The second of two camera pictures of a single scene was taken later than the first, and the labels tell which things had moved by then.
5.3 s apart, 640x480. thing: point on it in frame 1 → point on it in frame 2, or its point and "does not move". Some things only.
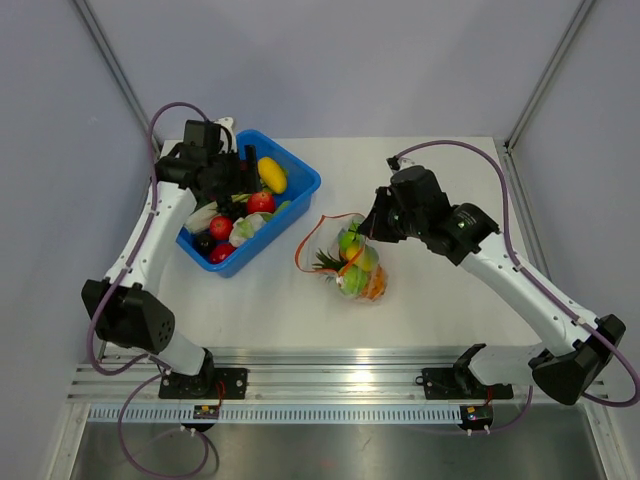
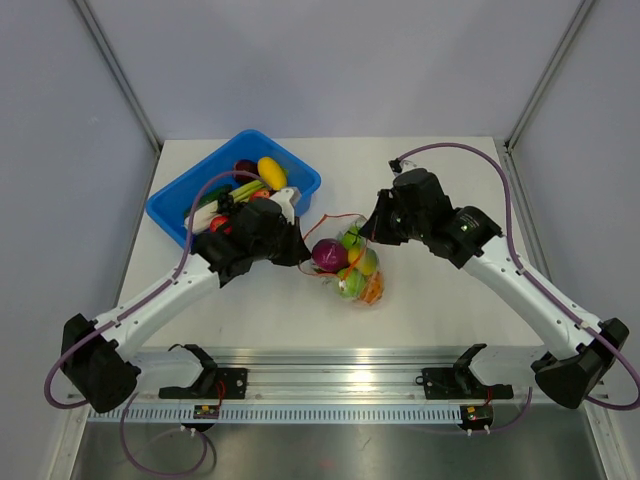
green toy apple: [353, 281] does not move
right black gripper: [374, 226] does not move
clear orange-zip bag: [334, 247] does not move
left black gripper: [238, 183] → [298, 251]
